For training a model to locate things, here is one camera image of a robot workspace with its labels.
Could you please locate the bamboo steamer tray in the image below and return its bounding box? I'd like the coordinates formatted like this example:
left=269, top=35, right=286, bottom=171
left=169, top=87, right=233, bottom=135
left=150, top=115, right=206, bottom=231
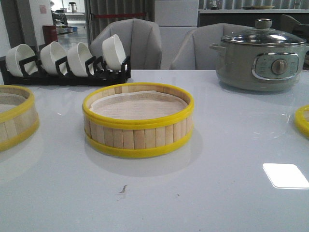
left=82, top=82, right=194, bottom=159
left=0, top=85, right=40, bottom=151

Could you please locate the white cabinet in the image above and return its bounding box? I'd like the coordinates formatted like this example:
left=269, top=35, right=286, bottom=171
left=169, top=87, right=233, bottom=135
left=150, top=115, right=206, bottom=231
left=154, top=0, right=199, bottom=69

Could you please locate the green electric cooking pot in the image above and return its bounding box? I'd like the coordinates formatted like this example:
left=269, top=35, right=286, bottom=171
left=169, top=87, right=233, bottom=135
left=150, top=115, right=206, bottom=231
left=210, top=42, right=309, bottom=91

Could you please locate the black dish rack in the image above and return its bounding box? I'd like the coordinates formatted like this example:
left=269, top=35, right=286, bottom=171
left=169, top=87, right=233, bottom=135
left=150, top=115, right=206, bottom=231
left=0, top=55, right=131, bottom=87

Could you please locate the steamer liner paper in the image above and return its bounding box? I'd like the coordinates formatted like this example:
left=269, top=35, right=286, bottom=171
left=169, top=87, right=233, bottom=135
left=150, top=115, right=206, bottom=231
left=90, top=90, right=188, bottom=120

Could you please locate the red cylinder bin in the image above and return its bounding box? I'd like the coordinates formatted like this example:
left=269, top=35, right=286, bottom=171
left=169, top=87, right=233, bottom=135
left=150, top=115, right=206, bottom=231
left=42, top=25, right=58, bottom=45

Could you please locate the white bowl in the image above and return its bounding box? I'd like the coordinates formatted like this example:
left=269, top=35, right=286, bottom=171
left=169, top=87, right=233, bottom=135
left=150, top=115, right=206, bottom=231
left=40, top=42, right=67, bottom=75
left=67, top=43, right=93, bottom=77
left=102, top=34, right=126, bottom=71
left=5, top=44, right=35, bottom=77

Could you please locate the glass pot lid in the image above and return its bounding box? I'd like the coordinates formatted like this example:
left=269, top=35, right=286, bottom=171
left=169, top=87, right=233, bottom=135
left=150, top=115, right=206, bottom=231
left=221, top=18, right=307, bottom=46

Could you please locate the right grey chair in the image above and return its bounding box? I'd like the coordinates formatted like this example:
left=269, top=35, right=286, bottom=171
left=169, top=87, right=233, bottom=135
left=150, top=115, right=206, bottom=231
left=170, top=23, right=251, bottom=70

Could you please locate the woven bamboo steamer lid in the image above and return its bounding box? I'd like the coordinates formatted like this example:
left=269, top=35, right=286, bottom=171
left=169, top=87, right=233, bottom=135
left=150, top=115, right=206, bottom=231
left=294, top=105, right=309, bottom=138

